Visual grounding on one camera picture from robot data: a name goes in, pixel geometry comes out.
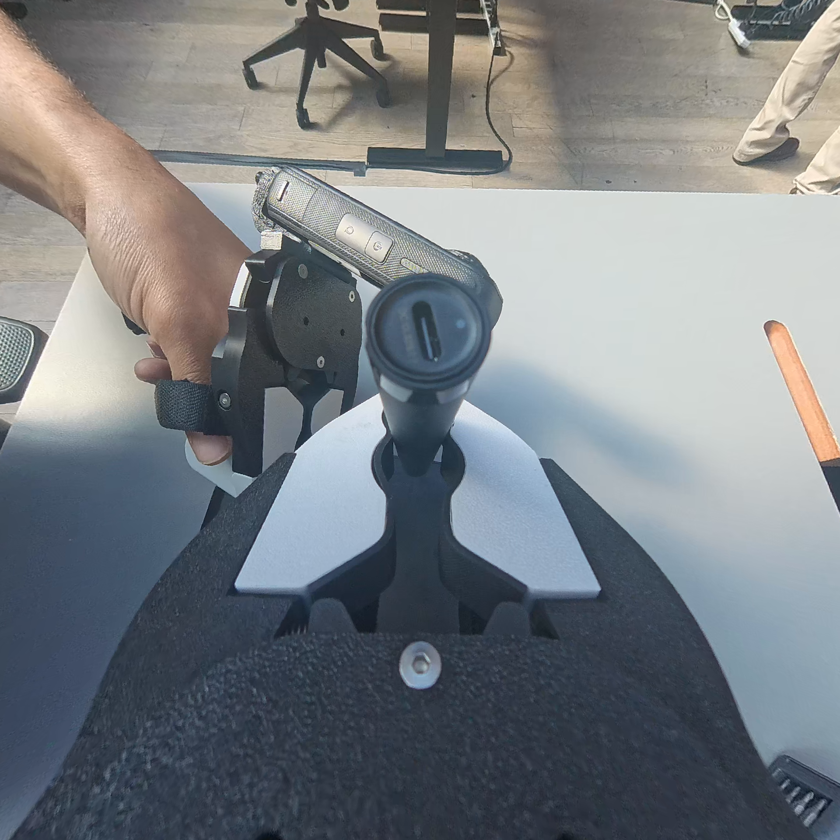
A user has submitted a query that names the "black electric screwdriver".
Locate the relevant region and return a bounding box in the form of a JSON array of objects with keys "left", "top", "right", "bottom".
[{"left": 365, "top": 276, "right": 493, "bottom": 477}]

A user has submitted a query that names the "grey screwdriver bit case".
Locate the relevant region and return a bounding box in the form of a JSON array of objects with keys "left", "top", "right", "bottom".
[{"left": 768, "top": 755, "right": 834, "bottom": 829}]

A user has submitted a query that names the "black power cable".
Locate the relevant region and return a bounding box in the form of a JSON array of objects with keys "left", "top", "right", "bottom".
[{"left": 484, "top": 29, "right": 514, "bottom": 168}]

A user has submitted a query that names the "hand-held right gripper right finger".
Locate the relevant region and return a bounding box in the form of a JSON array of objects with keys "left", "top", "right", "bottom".
[{"left": 440, "top": 406, "right": 602, "bottom": 599}]

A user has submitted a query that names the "black office chair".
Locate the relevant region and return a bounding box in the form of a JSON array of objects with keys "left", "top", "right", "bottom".
[{"left": 241, "top": 0, "right": 392, "bottom": 130}]

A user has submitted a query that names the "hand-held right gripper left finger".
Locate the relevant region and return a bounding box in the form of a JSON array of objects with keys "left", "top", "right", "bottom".
[{"left": 234, "top": 395, "right": 396, "bottom": 598}]

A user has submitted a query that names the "person's left hand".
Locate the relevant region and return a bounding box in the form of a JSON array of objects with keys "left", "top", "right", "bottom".
[{"left": 66, "top": 141, "right": 256, "bottom": 468}]

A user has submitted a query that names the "white desk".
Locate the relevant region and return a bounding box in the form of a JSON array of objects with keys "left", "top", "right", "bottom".
[{"left": 0, "top": 184, "right": 840, "bottom": 840}]

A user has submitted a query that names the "black wood-edged desk panel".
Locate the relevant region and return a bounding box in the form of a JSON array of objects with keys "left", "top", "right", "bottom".
[{"left": 764, "top": 320, "right": 840, "bottom": 513}]

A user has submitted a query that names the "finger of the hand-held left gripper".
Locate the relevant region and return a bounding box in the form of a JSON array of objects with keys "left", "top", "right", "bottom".
[
  {"left": 315, "top": 371, "right": 361, "bottom": 426},
  {"left": 287, "top": 379, "right": 322, "bottom": 454}
]

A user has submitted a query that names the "black desk leg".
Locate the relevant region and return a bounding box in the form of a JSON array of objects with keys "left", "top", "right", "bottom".
[{"left": 366, "top": 0, "right": 505, "bottom": 175}]

